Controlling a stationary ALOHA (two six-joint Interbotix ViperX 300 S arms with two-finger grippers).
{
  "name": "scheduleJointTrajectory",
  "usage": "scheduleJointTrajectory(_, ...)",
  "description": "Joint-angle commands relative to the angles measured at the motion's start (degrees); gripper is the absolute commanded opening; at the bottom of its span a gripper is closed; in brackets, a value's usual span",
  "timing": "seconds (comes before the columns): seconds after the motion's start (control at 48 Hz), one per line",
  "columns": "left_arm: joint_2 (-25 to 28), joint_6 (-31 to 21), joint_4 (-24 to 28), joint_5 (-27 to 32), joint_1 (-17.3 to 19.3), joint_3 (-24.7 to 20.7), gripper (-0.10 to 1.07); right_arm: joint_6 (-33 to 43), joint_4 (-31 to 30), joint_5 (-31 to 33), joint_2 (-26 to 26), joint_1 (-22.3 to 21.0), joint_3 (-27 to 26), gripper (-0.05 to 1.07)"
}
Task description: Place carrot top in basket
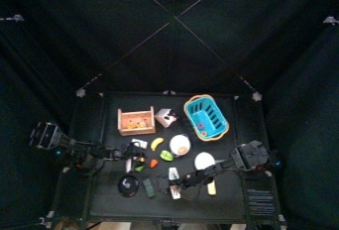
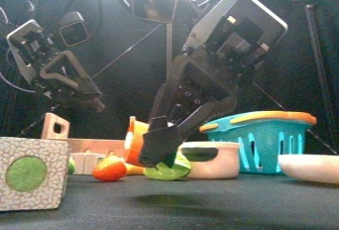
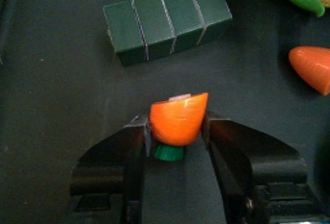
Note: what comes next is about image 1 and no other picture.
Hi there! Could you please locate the white pot with egg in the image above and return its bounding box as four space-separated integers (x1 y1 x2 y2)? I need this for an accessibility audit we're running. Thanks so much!
168 133 194 158

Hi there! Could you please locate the black bowl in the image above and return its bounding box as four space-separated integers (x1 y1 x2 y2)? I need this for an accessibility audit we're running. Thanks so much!
116 174 142 198

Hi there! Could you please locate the pale yellow toy knife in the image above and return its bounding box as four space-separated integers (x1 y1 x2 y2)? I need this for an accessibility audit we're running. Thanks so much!
207 179 219 196

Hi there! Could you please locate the yellow toy banana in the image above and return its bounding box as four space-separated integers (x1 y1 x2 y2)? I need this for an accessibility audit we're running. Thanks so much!
150 137 166 152

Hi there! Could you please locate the white round plate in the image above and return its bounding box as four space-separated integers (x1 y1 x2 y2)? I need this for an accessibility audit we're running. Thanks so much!
194 152 218 172

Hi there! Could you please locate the wooden toy crate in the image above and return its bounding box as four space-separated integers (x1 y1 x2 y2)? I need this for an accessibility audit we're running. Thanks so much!
116 106 158 137

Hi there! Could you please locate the dark green toy block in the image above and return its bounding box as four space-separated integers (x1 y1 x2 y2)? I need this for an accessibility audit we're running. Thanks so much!
142 177 158 198

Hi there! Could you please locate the blue basket with orange rim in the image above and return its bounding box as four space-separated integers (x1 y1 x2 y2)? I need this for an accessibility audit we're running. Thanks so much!
183 93 231 143

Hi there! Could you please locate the white and brown toy carton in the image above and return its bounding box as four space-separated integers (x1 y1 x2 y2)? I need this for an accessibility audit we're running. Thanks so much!
154 108 179 129

